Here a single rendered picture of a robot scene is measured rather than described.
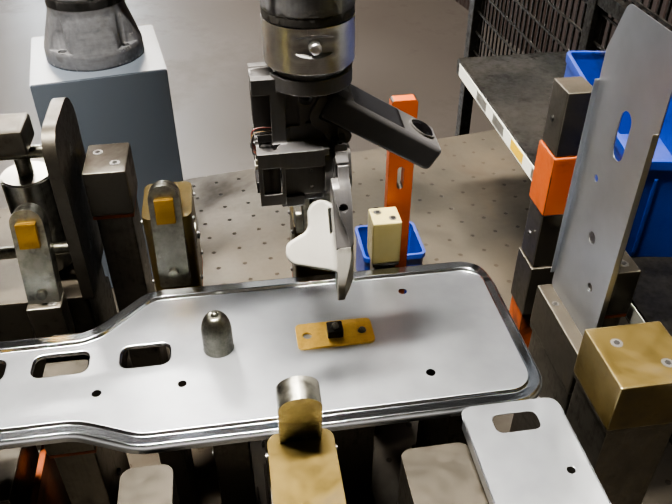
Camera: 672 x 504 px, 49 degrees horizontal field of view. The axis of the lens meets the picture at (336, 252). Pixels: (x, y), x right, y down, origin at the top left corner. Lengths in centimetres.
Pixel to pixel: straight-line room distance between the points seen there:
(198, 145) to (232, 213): 174
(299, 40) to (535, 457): 42
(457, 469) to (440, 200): 93
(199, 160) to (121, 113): 195
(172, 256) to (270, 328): 16
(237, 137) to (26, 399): 258
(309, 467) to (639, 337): 35
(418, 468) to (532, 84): 78
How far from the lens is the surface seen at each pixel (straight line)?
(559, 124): 90
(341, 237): 64
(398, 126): 64
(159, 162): 125
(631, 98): 72
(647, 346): 76
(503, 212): 156
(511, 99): 125
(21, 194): 92
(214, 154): 317
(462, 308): 85
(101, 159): 91
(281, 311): 83
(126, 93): 119
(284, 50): 59
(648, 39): 70
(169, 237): 88
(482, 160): 173
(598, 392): 76
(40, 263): 90
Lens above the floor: 156
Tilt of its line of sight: 37 degrees down
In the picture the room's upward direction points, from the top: straight up
